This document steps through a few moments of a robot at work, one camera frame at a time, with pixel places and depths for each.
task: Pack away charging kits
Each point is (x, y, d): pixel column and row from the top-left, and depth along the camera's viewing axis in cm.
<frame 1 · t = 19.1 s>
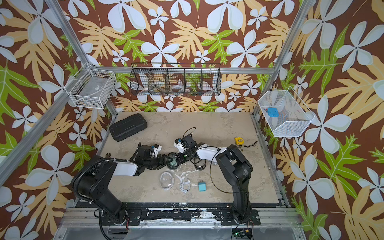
left hand: (171, 159, 91), fingers open
right hand: (176, 158, 94), fingers closed
blue object in basket: (273, 112, 87), point 27 cm above the table
yellow tape measure: (239, 141, 103), point 2 cm above the table
teal charger plug: (202, 186, 85), point 2 cm above the table
black hard plastic case: (128, 127, 106), point 6 cm above the table

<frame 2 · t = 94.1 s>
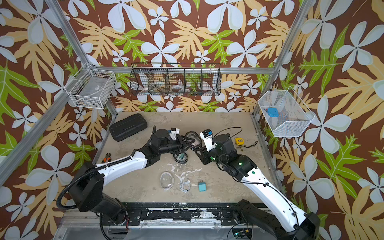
left hand: (195, 139, 75), fingers open
right hand: (195, 149, 72), fingers open
the named things where they were.

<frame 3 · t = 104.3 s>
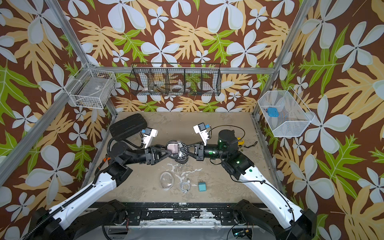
left hand: (171, 152, 60), fingers open
right hand: (181, 151, 60), fingers closed
the named things where they were.

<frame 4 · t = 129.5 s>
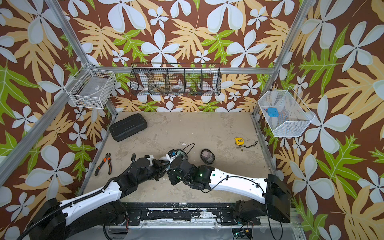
left hand: (172, 161, 78), fingers open
right hand: (166, 171, 73), fingers open
orange black pliers: (108, 157, 97), on the table
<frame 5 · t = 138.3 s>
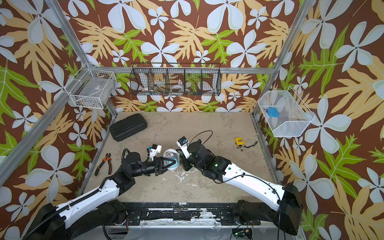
left hand: (175, 163, 69), fingers open
right hand: (179, 154, 74), fingers closed
